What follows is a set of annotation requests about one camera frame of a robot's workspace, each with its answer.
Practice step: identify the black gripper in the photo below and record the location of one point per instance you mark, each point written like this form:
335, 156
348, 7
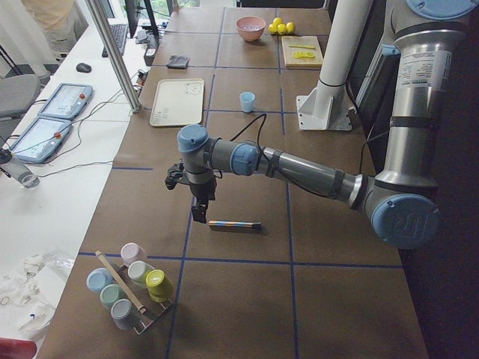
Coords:
202, 191

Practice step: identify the steel muddler black tip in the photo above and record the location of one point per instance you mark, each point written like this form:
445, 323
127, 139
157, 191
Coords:
236, 224

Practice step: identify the light blue cup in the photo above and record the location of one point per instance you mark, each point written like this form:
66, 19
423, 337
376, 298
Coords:
247, 100

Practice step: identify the pink bowl of ice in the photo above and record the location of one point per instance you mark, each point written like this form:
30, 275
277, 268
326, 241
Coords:
250, 28

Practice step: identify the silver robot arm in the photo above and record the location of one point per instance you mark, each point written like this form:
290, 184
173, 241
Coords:
399, 201

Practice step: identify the pink upturned cup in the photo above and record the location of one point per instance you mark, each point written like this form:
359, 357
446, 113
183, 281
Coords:
132, 252

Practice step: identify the white upturned cup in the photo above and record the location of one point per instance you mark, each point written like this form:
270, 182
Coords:
138, 271

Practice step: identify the yellow upturned cup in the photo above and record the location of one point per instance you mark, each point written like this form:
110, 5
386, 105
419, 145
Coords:
159, 287

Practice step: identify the white cup rack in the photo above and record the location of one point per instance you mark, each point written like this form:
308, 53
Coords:
155, 310

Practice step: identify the green upturned cup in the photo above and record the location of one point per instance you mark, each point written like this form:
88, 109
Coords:
110, 294

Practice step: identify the blue upturned cup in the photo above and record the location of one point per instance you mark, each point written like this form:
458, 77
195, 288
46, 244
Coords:
98, 279

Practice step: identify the grey upturned cup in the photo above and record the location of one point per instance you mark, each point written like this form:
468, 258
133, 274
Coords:
124, 315

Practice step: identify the cream bear tray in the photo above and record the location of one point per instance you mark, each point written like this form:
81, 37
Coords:
178, 102

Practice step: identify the orange black connector box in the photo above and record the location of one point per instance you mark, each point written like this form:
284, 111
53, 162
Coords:
141, 77

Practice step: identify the grey folded cloth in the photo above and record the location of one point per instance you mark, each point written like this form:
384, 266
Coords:
178, 62

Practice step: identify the upper teach pendant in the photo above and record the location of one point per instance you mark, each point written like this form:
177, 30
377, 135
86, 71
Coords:
67, 101

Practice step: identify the teach pendant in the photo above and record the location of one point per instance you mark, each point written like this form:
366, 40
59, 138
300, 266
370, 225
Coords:
41, 139
67, 101

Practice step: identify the lower teach pendant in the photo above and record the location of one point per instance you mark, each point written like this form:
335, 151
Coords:
41, 139

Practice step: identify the clear water bottle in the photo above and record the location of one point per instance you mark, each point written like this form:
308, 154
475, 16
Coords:
15, 169

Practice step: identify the black computer mouse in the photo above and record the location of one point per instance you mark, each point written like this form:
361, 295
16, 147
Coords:
83, 68

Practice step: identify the lemon slices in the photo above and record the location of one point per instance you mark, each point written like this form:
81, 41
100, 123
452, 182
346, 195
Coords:
303, 55

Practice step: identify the wooden cutting board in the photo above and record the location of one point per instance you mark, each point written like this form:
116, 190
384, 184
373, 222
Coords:
301, 51

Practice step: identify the crumpled white paper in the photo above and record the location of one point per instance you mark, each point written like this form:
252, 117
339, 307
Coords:
31, 293

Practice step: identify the yellow plastic knife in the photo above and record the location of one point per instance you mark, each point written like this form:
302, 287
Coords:
301, 46

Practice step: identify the yellow lemon far left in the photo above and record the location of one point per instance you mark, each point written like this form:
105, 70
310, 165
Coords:
273, 28

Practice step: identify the yellow lemon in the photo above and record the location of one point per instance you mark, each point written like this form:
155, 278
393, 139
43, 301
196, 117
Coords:
277, 21
281, 29
290, 27
273, 28

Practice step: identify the black keyboard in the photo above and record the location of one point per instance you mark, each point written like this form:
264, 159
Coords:
119, 32

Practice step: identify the yellow lemon front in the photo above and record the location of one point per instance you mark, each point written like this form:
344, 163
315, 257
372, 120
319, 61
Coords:
281, 29

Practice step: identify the yellow lemon right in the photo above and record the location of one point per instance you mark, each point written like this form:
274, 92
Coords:
290, 27

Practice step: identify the yellow lemon middle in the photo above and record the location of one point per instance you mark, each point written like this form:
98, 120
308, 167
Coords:
277, 21

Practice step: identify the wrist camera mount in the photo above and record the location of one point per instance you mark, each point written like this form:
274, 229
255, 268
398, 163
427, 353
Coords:
175, 175

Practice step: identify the wooden rack handle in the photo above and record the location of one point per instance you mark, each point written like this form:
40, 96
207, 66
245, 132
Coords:
114, 271

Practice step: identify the white pedestal column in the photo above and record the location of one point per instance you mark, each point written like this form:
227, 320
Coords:
326, 107

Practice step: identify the aluminium frame post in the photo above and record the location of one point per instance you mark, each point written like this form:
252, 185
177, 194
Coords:
116, 60

